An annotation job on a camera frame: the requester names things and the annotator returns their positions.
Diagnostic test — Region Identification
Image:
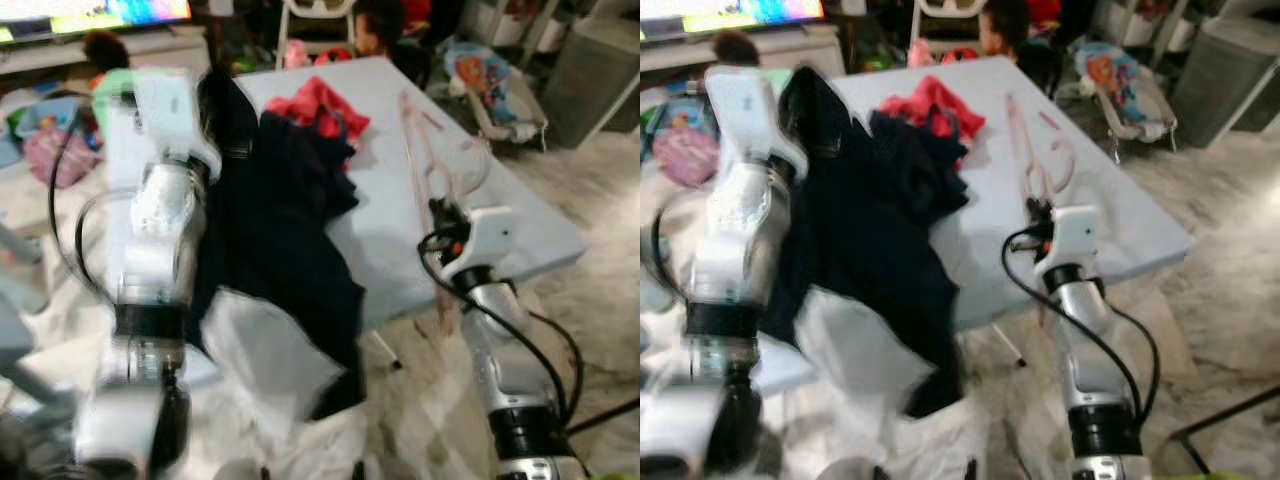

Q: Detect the pink backpack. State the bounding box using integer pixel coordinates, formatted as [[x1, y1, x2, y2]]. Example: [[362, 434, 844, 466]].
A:
[[650, 125, 721, 189], [22, 125, 101, 191]]

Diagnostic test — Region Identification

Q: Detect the white television stand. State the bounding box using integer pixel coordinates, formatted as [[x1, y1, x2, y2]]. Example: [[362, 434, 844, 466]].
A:
[[0, 25, 211, 81], [640, 22, 846, 76]]

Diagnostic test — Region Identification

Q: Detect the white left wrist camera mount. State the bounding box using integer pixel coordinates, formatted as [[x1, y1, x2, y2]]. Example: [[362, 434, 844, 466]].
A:
[[130, 68, 223, 183], [703, 65, 806, 181]]

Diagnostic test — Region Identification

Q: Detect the light grey table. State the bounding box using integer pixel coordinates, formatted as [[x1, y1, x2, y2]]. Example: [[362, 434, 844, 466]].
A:
[[95, 55, 591, 373], [700, 55, 1196, 396]]

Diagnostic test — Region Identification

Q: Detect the dark-haired child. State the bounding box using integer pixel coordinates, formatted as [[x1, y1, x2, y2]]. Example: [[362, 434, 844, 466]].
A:
[[975, 0, 1066, 96], [350, 0, 433, 86]]

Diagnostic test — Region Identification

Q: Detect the child in green shirt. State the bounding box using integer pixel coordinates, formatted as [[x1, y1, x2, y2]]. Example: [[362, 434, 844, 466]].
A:
[[80, 30, 141, 131], [712, 30, 766, 71]]

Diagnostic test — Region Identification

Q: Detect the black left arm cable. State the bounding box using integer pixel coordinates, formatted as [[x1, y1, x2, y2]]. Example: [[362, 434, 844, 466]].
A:
[[46, 108, 136, 303], [650, 185, 716, 301]]

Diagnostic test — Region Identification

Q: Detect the television with bright screen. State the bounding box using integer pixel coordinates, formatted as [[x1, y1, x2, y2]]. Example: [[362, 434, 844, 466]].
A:
[[640, 0, 826, 36], [0, 0, 193, 43]]

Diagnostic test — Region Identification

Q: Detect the large grey air purifier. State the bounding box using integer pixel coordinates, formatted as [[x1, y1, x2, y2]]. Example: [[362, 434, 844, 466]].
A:
[[1170, 15, 1280, 151], [543, 15, 641, 151]]

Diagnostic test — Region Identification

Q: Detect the black garment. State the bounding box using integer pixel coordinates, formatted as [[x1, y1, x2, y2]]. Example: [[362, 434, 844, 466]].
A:
[[188, 68, 367, 421], [760, 65, 966, 419]]

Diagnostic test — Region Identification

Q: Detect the red garment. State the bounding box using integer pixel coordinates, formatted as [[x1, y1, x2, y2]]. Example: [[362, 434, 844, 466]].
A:
[[880, 75, 986, 166], [262, 75, 371, 141]]

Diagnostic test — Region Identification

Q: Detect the pink plastic hanger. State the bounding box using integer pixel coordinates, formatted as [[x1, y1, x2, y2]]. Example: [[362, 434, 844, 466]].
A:
[[1005, 90, 1079, 331], [398, 88, 493, 336]]

